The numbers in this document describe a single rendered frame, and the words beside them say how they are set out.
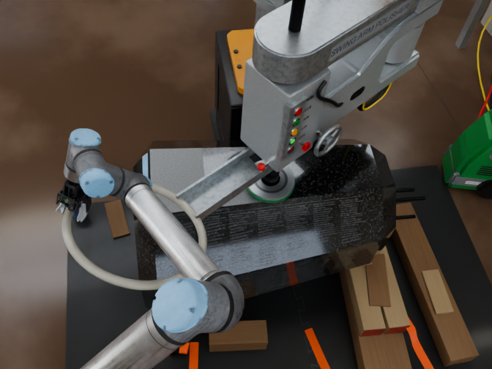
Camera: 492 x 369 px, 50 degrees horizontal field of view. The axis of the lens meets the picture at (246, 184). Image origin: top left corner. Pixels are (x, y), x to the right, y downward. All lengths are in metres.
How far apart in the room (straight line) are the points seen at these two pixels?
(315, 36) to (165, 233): 0.75
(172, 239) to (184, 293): 0.31
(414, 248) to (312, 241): 0.97
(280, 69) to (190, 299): 0.81
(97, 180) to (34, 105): 2.48
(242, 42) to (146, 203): 1.73
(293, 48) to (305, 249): 1.07
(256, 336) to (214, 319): 1.63
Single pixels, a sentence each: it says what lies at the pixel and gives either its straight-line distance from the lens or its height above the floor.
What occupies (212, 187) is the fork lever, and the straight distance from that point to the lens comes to 2.05.
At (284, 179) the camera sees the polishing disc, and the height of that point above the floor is 0.93.
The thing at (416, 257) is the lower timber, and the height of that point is 0.12.
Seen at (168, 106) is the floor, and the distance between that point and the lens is 3.83.
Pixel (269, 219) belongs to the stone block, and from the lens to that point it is 2.35.
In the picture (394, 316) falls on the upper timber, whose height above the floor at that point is 0.24.
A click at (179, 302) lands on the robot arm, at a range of 1.18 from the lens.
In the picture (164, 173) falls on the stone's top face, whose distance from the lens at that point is 2.41.
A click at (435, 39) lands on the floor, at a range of 4.72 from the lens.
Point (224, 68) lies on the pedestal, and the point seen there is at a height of 0.74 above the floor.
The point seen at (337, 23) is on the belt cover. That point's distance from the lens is 1.78.
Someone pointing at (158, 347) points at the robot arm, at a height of 1.62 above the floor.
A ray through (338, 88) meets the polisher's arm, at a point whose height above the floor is 1.42.
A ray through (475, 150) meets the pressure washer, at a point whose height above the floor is 0.38.
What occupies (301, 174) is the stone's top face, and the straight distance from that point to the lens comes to 2.43.
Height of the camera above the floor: 2.82
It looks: 56 degrees down
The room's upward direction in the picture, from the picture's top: 5 degrees clockwise
